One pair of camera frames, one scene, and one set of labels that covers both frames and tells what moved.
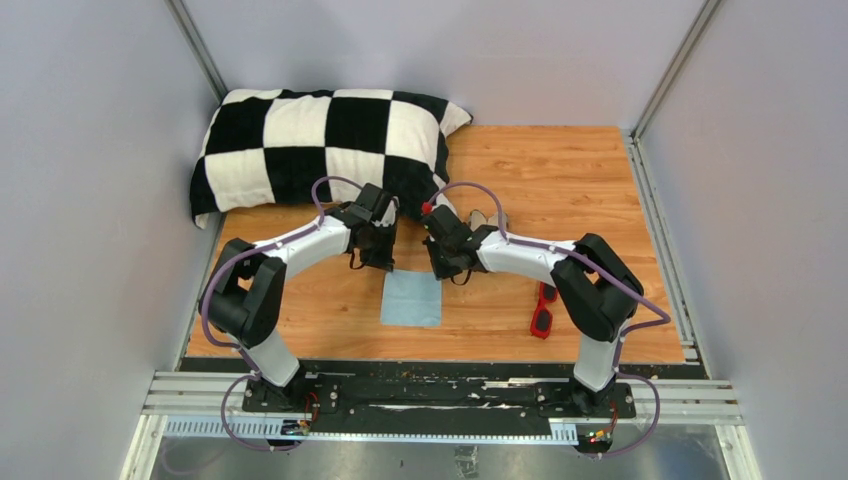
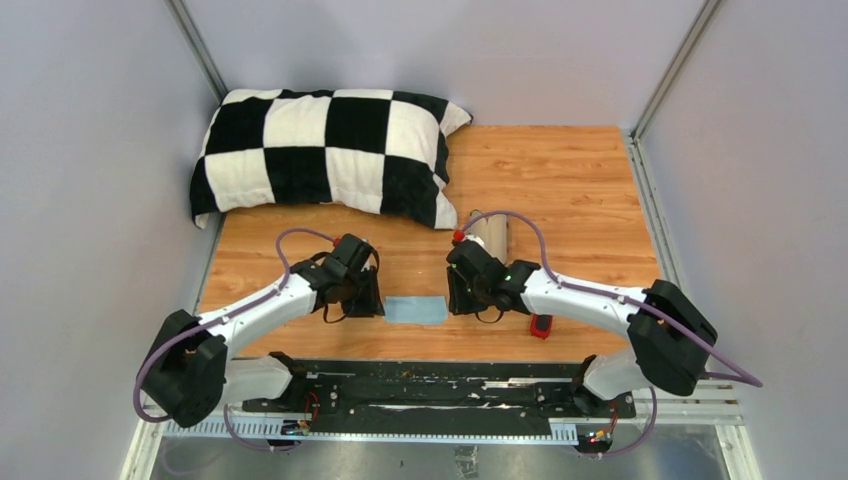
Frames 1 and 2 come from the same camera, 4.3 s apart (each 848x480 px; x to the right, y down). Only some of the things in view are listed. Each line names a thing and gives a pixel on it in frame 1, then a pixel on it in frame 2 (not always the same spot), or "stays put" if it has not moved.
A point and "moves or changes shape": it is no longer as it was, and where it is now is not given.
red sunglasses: [542, 315] stays put
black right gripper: [441, 272] → [458, 304]
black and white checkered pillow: [268, 147] stays put
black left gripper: [384, 260] → [372, 304]
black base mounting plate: [439, 391] stays put
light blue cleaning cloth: [411, 299] moves or changes shape
